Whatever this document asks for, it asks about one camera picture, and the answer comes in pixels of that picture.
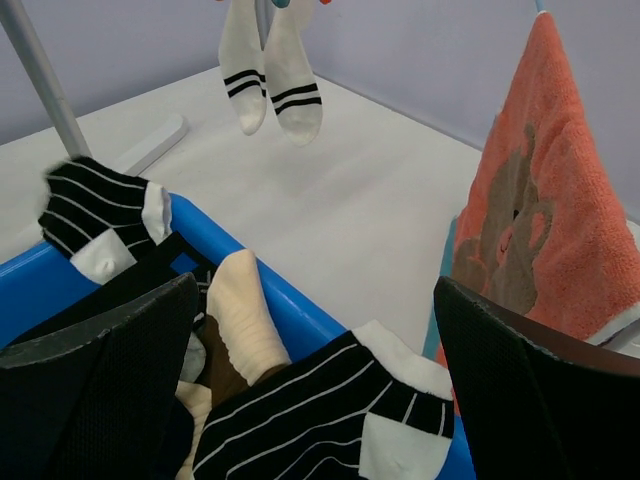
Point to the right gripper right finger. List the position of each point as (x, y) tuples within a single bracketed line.
[(536, 403)]

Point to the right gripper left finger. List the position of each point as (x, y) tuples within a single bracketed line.
[(92, 401)]

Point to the black white pinstripe sock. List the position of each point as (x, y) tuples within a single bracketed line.
[(364, 406)]

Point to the beige brown sock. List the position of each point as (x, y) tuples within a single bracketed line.
[(242, 344)]

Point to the white striped sock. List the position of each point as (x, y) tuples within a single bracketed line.
[(290, 81), (241, 62)]

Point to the blue plastic bin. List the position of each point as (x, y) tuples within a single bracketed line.
[(304, 327)]

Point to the orange bear towel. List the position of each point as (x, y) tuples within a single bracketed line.
[(543, 233)]

